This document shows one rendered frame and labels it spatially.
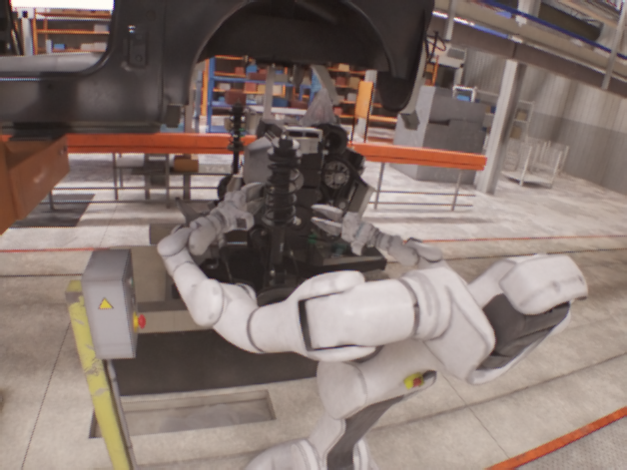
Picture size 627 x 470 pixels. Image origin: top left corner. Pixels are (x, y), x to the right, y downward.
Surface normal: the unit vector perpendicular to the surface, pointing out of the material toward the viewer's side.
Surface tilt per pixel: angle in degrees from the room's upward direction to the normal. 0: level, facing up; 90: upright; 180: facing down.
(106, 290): 90
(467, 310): 22
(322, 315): 73
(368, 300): 33
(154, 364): 90
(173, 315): 90
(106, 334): 90
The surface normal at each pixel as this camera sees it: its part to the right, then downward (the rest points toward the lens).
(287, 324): -0.76, -0.05
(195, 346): 0.30, 0.43
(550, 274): 0.21, -0.67
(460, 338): -0.70, 0.35
